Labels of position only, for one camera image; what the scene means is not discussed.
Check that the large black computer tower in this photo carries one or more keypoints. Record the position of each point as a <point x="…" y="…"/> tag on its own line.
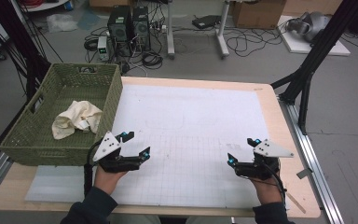
<point x="119" y="28"/>

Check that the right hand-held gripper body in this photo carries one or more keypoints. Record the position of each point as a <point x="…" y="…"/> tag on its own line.
<point x="261" y="169"/>

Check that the person's right hand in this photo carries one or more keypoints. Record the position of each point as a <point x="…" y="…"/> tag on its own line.
<point x="268" y="191"/>

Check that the white power supply box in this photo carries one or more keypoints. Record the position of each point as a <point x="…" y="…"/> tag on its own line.
<point x="103" y="48"/>

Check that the green woven basket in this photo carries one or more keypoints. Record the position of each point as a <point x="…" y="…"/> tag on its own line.
<point x="28" y="140"/>

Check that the black flat device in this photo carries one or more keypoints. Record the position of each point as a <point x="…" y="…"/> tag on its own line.
<point x="206" y="21"/>

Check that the grey tape piece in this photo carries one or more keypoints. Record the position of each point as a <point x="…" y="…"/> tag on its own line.
<point x="304" y="173"/>

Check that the white stand leg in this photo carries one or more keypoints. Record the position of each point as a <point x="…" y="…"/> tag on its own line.
<point x="170" y="31"/>
<point x="222" y="34"/>

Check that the clear plastic bag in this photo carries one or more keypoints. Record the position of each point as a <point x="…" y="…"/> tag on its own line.
<point x="61" y="22"/>

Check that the thin wooden strip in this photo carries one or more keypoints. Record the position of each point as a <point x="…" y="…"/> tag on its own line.
<point x="296" y="201"/>

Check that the grey headset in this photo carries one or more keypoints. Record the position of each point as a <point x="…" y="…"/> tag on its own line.
<point x="310" y="25"/>

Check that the person's trousers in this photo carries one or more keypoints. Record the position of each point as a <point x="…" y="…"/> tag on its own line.
<point x="130" y="219"/>

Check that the person's left hand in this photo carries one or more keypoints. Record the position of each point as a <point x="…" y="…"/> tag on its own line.
<point x="105" y="180"/>

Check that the white floor board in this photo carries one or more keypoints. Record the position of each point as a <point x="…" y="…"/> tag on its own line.
<point x="298" y="46"/>

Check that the cream printed cloth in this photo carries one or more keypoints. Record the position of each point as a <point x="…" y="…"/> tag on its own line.
<point x="74" y="116"/>

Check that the black metal frame stand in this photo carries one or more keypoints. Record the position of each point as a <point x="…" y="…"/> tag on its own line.
<point x="320" y="46"/>

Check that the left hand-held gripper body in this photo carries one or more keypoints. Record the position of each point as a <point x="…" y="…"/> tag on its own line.
<point x="118" y="163"/>

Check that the slim black computer tower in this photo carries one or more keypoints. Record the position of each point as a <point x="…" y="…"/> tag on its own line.
<point x="141" y="28"/>

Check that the brown cardboard box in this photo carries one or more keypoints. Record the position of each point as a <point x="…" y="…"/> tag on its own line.
<point x="258" y="14"/>

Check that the white grid mat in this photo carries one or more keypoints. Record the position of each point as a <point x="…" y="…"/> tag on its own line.
<point x="192" y="124"/>

